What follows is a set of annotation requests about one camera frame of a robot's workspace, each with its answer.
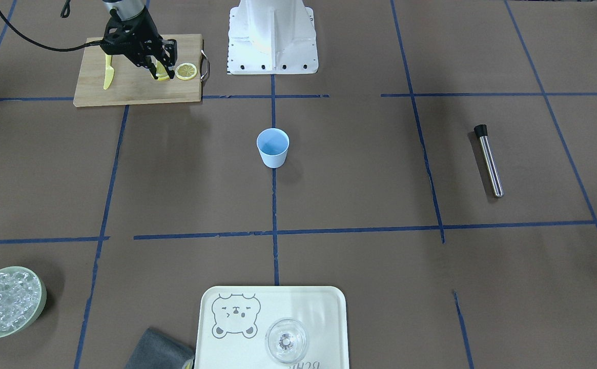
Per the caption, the yellow plastic knife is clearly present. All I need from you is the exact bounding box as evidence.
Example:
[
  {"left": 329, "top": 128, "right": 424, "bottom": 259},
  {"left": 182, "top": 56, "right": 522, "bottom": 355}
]
[{"left": 103, "top": 54, "right": 115, "bottom": 90}]

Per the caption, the cream bear serving tray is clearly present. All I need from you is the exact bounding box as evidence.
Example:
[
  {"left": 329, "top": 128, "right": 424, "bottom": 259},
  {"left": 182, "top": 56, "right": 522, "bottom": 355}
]
[{"left": 193, "top": 286, "right": 350, "bottom": 368}]

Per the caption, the clear wine glass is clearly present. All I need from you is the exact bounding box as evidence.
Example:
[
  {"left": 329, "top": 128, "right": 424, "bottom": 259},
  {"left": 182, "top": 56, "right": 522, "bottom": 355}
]
[{"left": 265, "top": 318, "right": 308, "bottom": 364}]

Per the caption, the lemon slice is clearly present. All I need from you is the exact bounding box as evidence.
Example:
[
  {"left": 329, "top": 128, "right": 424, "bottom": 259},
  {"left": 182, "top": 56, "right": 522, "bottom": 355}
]
[
  {"left": 155, "top": 60, "right": 170, "bottom": 81},
  {"left": 174, "top": 63, "right": 198, "bottom": 81}
]

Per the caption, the green bowl of ice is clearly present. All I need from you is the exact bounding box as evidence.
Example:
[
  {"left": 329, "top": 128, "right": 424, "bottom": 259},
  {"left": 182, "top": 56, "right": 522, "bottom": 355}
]
[{"left": 0, "top": 266, "right": 47, "bottom": 338}]

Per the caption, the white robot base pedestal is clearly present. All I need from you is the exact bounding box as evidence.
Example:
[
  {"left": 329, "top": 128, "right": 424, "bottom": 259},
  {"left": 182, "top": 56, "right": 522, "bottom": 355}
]
[{"left": 227, "top": 1, "right": 319, "bottom": 75}]

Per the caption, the folded grey cloth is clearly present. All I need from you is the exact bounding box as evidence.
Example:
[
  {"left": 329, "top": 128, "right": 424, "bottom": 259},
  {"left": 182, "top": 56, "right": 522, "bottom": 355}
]
[{"left": 125, "top": 329, "right": 195, "bottom": 368}]

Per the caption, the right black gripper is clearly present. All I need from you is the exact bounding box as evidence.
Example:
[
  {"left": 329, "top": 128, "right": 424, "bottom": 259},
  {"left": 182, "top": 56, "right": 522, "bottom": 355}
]
[{"left": 99, "top": 9, "right": 177, "bottom": 80}]

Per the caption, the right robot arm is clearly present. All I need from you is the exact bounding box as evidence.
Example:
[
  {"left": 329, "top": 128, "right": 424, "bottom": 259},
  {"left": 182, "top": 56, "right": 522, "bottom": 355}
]
[{"left": 100, "top": 1, "right": 177, "bottom": 79}]

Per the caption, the steel muddler black tip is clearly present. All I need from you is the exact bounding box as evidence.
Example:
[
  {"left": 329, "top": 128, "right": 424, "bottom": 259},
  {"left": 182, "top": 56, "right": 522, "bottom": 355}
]
[{"left": 474, "top": 124, "right": 504, "bottom": 198}]

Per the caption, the light blue plastic cup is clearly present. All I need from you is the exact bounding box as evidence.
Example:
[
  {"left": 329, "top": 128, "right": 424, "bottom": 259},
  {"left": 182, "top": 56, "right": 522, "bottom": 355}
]
[{"left": 256, "top": 128, "right": 291, "bottom": 169}]

